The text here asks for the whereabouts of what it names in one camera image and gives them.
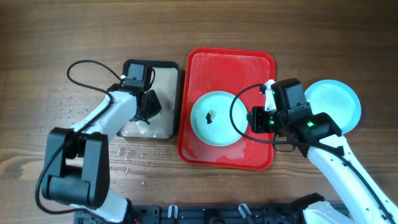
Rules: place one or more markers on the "black rectangular water tray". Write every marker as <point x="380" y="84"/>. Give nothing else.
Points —
<point x="165" y="85"/>

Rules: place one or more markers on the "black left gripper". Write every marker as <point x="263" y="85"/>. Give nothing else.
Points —
<point x="153" y="109"/>

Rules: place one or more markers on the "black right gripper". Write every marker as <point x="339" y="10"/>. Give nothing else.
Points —
<point x="257" y="124"/>

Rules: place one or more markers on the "light blue plate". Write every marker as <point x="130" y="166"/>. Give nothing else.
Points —
<point x="218" y="118"/>
<point x="336" y="99"/>

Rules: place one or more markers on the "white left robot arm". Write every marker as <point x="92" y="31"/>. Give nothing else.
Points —
<point x="76" y="169"/>

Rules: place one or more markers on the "red plastic tray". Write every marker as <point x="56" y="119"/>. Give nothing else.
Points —
<point x="229" y="70"/>

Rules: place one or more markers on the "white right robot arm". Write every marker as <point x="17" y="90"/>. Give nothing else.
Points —
<point x="320" y="140"/>

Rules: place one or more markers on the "light blue plate top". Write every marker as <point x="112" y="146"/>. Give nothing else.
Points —
<point x="218" y="118"/>

